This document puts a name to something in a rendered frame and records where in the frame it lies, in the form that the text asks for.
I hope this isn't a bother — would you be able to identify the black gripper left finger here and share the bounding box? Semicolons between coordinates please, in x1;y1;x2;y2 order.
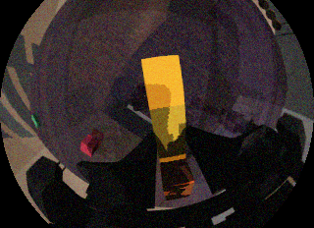
76;131;157;209

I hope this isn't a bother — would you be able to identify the red square block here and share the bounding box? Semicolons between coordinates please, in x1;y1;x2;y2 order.
81;135;99;157

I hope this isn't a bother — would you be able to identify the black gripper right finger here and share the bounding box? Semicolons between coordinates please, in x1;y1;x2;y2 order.
185;123;267;194

